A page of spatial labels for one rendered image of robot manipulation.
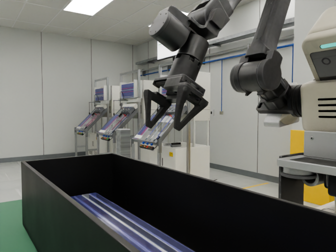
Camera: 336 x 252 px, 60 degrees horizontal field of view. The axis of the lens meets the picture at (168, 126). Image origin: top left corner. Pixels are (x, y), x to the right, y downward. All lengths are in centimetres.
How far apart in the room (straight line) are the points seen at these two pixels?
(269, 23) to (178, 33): 31
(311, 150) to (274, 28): 32
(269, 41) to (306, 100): 17
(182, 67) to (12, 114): 693
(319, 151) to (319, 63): 20
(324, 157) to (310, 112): 11
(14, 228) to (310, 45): 68
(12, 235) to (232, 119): 512
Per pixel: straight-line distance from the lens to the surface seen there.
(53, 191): 36
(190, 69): 59
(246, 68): 76
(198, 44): 61
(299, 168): 67
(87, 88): 782
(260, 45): 79
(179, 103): 53
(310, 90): 77
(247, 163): 535
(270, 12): 85
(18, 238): 54
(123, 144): 77
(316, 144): 75
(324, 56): 73
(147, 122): 61
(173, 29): 58
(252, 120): 520
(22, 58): 754
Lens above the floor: 115
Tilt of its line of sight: 3 degrees down
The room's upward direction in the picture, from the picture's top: straight up
